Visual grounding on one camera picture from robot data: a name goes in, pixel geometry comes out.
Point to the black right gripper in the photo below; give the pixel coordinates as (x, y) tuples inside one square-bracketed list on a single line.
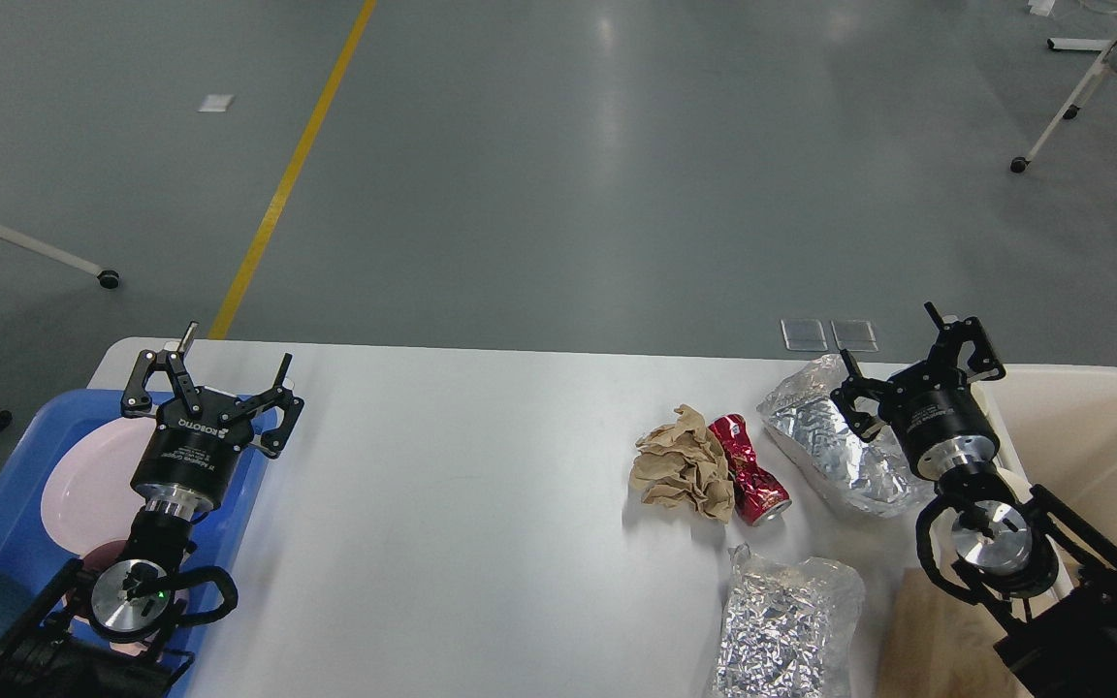
[(929, 406)]

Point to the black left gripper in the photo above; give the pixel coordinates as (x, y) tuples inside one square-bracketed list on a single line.
[(191, 458)]

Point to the silver foil bag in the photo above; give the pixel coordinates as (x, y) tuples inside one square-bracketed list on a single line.
[(870, 478), (787, 629)]

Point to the pink plate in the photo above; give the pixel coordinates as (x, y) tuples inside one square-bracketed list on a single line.
[(87, 500)]

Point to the pink ribbed mug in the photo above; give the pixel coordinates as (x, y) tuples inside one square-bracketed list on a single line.
[(108, 557)]

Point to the brown paper bag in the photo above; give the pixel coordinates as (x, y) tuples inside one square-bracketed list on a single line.
[(937, 646)]

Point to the cream paper cup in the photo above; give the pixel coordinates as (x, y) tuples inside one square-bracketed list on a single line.
[(1016, 483)]

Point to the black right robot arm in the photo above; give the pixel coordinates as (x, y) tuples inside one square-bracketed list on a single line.
[(1044, 574)]

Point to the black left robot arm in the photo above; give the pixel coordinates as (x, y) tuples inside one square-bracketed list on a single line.
[(47, 654)]

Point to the floor socket plate right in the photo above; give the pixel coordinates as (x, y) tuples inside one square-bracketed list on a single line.
[(855, 336)]

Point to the floor socket plate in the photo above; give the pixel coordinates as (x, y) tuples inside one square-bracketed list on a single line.
[(804, 335), (855, 336)]

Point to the floor socket plate left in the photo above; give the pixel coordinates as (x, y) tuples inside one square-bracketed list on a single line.
[(804, 335)]

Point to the beige waste bin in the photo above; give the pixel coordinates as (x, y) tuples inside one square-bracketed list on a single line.
[(1058, 427)]

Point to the crushed red can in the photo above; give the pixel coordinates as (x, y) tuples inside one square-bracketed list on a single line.
[(759, 496)]

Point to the crumpled brown paper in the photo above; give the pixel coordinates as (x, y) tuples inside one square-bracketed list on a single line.
[(682, 463)]

